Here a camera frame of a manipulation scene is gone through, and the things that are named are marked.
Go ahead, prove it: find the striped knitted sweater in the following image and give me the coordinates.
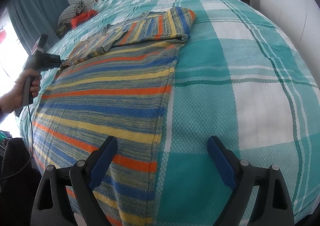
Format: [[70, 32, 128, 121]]
[[33, 7, 196, 225]]

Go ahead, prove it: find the person's left hand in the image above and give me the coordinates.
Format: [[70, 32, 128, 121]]
[[1, 69, 42, 115]]

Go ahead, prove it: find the grey knitted garment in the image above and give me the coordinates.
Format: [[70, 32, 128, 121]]
[[57, 0, 85, 28]]

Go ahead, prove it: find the teal curtain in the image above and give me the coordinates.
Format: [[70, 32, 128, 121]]
[[7, 0, 69, 52]]

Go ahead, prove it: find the red garment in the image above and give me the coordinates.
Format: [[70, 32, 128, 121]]
[[71, 10, 98, 29]]

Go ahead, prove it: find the teal plaid bedspread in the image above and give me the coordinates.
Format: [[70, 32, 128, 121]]
[[20, 0, 319, 225]]

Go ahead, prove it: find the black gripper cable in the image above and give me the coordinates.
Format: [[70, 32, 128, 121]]
[[0, 104, 34, 182]]

